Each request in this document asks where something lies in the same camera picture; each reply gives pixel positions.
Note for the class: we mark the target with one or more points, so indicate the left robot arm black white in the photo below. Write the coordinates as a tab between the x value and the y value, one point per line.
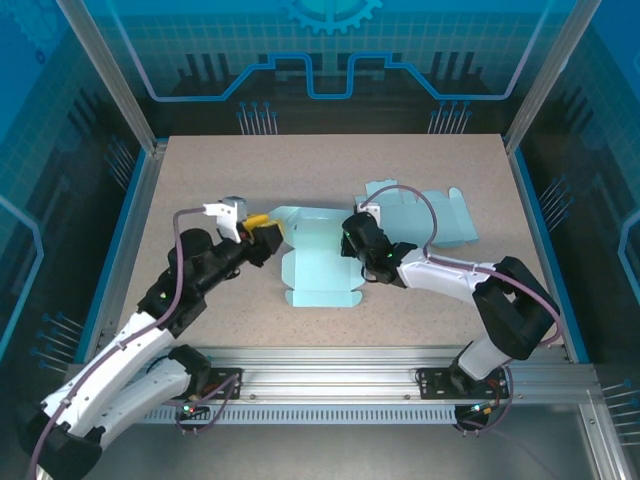
125	345

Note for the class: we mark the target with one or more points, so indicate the small connector with lights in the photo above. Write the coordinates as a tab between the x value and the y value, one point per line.
189	407
480	410

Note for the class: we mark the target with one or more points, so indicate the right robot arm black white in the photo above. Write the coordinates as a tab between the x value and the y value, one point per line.
515	310

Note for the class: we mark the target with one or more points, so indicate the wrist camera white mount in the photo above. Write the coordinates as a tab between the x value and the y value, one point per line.
225	212
370	207

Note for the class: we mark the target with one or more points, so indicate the aluminium frame post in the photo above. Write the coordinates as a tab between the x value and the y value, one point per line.
115	75
549	75

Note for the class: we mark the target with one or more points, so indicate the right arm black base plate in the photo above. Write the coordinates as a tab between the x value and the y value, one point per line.
434	386

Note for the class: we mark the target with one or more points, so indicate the aluminium side rail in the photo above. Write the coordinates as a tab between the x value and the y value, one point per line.
141	200

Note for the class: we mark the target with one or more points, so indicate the light blue paper box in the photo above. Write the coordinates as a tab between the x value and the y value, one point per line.
320	270
450	220

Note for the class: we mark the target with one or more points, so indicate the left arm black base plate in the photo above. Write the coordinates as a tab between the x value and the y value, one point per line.
230	386

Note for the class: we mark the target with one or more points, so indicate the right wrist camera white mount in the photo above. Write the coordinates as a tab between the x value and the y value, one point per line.
370	207

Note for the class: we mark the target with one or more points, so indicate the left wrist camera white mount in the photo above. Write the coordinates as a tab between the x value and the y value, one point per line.
225	212

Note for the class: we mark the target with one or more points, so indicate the aluminium mounting rail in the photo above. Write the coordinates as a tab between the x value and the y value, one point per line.
325	375

